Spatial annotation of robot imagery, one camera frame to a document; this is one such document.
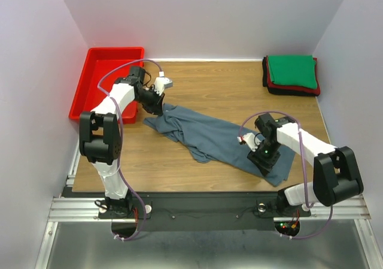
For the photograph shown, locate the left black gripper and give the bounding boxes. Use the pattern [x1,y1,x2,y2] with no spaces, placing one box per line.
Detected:
[135,86,165,116]

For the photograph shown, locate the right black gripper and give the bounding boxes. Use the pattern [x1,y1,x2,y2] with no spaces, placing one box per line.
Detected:
[247,139,281,177]

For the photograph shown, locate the blue-grey t-shirt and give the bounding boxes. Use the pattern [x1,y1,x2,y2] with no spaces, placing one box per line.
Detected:
[143,103,296,188]

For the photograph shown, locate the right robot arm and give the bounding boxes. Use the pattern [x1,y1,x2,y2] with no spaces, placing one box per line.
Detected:
[237,111,364,215]

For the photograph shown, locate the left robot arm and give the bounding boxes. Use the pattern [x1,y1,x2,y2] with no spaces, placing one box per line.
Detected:
[79,67,172,217]

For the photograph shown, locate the black folded t-shirt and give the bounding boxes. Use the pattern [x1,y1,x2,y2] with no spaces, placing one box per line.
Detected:
[262,56,321,98]

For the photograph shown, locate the red plastic bin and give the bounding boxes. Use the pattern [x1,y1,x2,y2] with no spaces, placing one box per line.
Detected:
[68,47,145,124]

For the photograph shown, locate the red folded t-shirt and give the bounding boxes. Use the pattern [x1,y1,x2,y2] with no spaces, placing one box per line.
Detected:
[265,56,320,93]

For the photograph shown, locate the green folded t-shirt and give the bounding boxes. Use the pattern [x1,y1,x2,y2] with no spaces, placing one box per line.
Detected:
[268,55,318,90]

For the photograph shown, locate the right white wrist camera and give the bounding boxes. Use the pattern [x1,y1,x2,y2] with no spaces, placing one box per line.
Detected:
[237,132,261,152]

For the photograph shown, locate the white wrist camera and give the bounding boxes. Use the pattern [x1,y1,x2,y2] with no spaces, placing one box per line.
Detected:
[237,132,261,152]
[153,77,173,95]

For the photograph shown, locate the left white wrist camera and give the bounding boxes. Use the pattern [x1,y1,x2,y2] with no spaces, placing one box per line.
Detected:
[153,77,173,95]

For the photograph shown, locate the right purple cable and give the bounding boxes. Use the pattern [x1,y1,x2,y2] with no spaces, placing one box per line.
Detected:
[238,110,335,241]

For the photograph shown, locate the purple cable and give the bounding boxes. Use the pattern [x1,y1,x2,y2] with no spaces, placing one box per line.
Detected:
[238,110,335,241]
[97,58,165,242]

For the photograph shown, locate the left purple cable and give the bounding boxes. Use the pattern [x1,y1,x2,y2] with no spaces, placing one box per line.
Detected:
[97,58,165,242]

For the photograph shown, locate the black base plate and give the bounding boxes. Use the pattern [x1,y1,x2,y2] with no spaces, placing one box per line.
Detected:
[99,192,311,232]

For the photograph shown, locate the aluminium rail frame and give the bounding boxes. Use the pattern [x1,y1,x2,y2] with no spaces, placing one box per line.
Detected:
[36,149,382,268]

